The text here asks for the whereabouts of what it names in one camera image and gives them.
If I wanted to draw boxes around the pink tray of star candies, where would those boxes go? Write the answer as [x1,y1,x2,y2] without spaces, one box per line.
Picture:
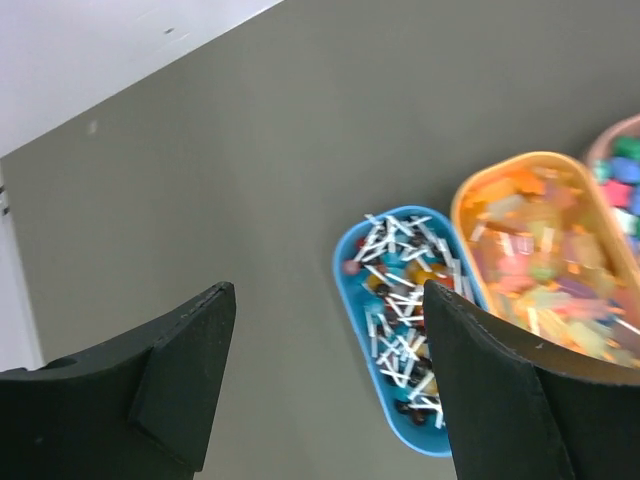
[584,114,639,262]

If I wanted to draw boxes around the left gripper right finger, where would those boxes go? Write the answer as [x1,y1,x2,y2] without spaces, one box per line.
[423,281,639,480]

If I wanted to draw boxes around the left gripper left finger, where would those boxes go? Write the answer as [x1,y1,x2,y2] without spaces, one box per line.
[1,282,236,479]

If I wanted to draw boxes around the blue tray of lollipops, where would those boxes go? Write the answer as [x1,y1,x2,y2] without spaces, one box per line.
[333,205,488,457]

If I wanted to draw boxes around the orange tray of candies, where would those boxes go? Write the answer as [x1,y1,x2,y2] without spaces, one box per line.
[450,151,639,369]

